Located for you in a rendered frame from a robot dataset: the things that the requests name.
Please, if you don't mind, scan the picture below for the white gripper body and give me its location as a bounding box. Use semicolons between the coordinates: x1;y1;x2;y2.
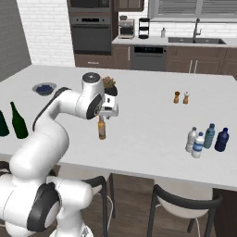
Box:
99;104;120;119

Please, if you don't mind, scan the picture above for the amber glass bottle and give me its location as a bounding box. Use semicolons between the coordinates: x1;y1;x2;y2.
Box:
97;116;107;141

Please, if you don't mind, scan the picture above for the potted plant in black pot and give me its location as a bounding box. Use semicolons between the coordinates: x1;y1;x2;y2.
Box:
102;76;119;97

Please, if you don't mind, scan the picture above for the grey dishwasher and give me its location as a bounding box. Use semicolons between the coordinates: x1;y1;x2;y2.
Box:
130;45;168;72

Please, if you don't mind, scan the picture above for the grey bowl of blueberries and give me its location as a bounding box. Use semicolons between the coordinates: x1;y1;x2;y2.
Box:
31;81;57;97

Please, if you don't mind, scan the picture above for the white-topped salt shaker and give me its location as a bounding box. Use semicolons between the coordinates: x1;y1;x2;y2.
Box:
182;91;191;105

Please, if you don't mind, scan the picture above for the black and white chair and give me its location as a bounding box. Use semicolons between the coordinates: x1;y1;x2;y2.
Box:
146;183;224;237
49;172;117;237

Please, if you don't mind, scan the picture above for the silver coffee machine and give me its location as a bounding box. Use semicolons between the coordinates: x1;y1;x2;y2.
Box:
118;15;136;40

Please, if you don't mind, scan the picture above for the clear grey plastic bottle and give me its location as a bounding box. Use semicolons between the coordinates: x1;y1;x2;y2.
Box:
185;126;199;154

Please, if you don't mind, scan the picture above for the tall dark green glass bottle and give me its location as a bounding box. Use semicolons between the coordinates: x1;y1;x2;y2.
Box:
9;101;30;140

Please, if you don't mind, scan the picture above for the white blue-label plastic bottle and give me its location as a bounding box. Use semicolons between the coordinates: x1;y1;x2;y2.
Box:
191;131;206;159

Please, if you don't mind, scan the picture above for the brown base cupboards run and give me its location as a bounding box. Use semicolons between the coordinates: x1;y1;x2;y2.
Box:
74;44;237;78

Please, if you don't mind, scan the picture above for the teal plastic bottle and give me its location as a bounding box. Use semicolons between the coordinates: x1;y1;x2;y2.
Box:
203;123;217;150

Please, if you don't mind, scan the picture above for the dark microwave oven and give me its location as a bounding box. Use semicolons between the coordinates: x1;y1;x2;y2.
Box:
67;0;113;13

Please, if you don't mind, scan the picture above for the grey sink basin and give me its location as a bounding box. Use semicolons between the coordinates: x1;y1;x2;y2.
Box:
168;36;227;45

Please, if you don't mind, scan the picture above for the dark blue plastic bottle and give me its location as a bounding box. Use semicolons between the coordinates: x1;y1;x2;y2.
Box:
214;127;231;153

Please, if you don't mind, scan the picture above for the grey sink tap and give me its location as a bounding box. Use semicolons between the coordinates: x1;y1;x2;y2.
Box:
192;18;203;40

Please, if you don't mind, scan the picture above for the window with grey blinds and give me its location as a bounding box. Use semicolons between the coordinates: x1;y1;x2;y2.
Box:
147;0;237;23

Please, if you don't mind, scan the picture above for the dark wall oven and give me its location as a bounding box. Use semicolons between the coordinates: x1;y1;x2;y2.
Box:
69;13;113;56

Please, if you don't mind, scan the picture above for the black wire stand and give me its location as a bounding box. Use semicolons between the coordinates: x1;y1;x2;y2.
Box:
138;17;151;40

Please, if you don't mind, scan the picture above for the brown wall cupboard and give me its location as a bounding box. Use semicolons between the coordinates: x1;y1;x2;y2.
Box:
112;0;145;13

